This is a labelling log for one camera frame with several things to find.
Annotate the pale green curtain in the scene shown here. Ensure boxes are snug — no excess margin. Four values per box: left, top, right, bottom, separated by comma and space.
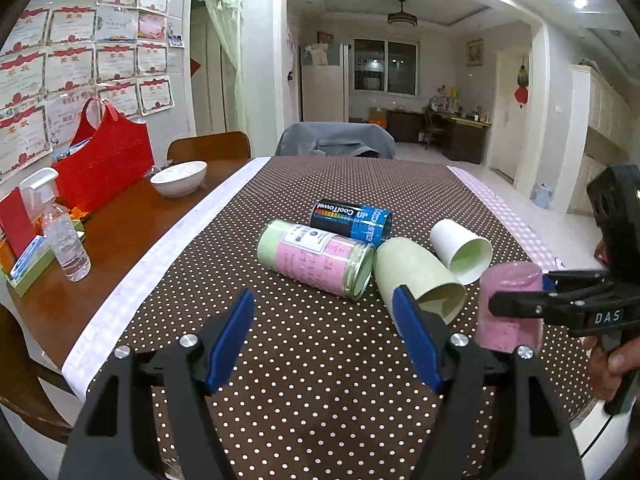
192, 0, 249, 137

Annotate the white door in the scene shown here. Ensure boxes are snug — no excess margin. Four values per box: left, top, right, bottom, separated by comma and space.
492, 47, 532, 181

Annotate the green tray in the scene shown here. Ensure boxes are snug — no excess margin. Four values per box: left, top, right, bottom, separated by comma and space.
7, 244, 57, 297

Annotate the white paper cup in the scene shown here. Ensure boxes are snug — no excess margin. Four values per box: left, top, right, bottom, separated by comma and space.
430, 218, 495, 286

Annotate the window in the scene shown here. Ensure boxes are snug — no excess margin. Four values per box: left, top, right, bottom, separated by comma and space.
353, 38, 420, 96

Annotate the grey covered chair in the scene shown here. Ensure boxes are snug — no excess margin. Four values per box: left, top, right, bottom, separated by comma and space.
274, 121, 396, 160

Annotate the pink cup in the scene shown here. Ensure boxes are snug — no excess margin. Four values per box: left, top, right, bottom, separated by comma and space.
475, 261, 546, 354

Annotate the blue and black can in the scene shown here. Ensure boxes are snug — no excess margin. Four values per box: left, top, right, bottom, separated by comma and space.
309, 200, 394, 252

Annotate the brown polka dot tablecloth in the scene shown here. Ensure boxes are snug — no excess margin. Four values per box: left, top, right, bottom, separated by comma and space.
62, 156, 601, 480

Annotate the dark desk chair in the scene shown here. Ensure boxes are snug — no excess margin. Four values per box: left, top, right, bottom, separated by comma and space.
422, 107, 446, 150

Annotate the wall of certificates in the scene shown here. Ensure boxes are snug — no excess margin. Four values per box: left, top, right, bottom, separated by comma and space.
0, 0, 177, 183

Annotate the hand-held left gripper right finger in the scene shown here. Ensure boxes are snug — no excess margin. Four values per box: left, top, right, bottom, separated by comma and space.
391, 284, 586, 480

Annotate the pale green cup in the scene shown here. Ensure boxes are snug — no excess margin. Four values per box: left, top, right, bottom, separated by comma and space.
375, 237, 468, 327

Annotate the ceiling lamp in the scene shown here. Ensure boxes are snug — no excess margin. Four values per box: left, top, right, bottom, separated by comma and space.
386, 0, 419, 27

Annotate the red hanging ornament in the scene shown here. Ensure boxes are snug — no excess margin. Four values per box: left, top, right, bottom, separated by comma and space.
513, 57, 531, 109

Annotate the clear spray bottle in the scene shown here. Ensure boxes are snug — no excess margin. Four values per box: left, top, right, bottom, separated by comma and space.
19, 167, 92, 283

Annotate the person's right hand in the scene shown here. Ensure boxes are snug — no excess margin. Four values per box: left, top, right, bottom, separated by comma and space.
582, 335, 640, 403

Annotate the dark wooden desk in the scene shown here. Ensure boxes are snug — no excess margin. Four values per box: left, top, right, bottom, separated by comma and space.
387, 109, 491, 164

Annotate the white refrigerator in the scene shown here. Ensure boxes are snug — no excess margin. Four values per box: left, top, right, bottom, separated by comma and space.
300, 42, 354, 124

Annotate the wooden chair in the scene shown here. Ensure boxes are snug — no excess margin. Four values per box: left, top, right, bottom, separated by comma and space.
0, 304, 77, 445
166, 131, 252, 164

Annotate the blue bin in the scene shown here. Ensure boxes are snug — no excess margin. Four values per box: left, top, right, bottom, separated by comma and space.
532, 182, 556, 210

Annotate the white bowl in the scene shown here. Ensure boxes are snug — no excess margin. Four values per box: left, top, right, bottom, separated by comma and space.
150, 161, 208, 199

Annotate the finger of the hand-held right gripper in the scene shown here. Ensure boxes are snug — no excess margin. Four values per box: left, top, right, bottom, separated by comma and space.
488, 287, 601, 322
541, 269, 617, 295

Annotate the red box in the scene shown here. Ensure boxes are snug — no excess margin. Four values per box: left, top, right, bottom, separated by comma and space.
0, 186, 39, 259

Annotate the red bag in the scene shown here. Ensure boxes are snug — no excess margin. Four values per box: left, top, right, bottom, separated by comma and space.
51, 97, 156, 212

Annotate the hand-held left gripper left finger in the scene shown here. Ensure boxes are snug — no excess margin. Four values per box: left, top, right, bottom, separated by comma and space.
59, 289, 257, 480

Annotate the green and pink glass jar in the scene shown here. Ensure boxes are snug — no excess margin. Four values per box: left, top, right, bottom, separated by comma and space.
256, 219, 376, 302

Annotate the cream cabinet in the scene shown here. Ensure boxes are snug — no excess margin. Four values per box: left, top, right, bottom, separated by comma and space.
567, 62, 635, 214

